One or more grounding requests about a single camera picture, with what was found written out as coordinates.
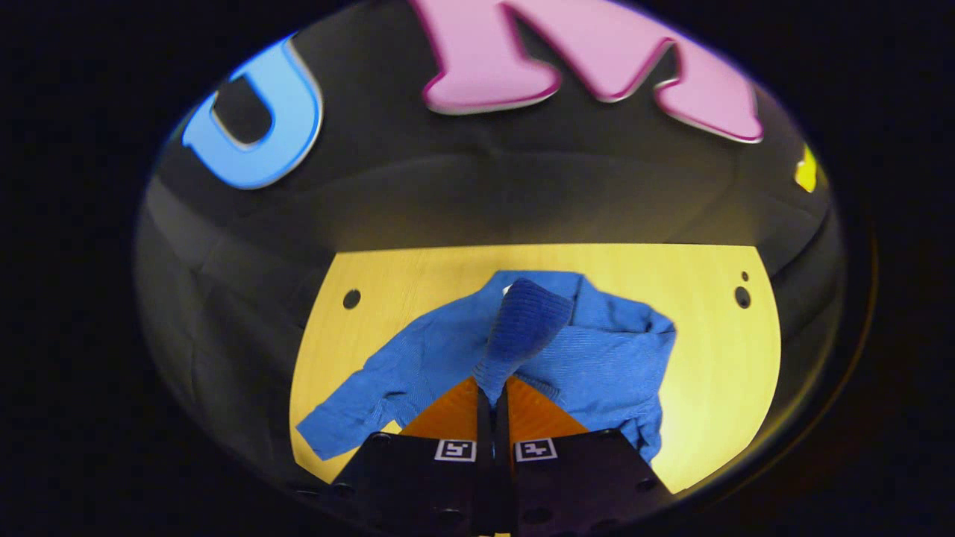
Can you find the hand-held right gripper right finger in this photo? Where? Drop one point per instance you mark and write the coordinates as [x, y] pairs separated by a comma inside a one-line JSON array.
[[589, 485]]

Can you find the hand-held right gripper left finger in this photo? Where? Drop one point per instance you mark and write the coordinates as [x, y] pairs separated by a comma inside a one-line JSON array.
[[418, 477]]

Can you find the blue button-up shirt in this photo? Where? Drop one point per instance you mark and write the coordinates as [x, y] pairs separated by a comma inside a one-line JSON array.
[[597, 350]]

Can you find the black backdrop cloth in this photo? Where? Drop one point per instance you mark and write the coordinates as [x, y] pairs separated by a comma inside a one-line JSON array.
[[462, 194]]

